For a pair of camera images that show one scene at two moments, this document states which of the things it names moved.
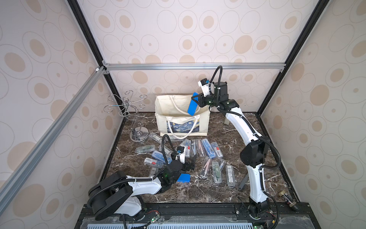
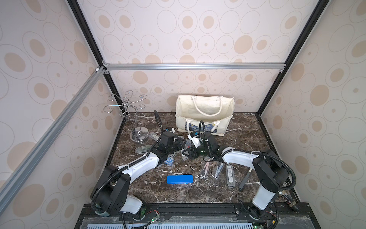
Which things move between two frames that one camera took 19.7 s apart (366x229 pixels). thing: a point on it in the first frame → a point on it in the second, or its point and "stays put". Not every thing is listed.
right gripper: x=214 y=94 → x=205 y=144
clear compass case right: x=229 y=169 stays put
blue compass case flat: x=184 y=178 stays put
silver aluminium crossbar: x=195 y=66 stays put
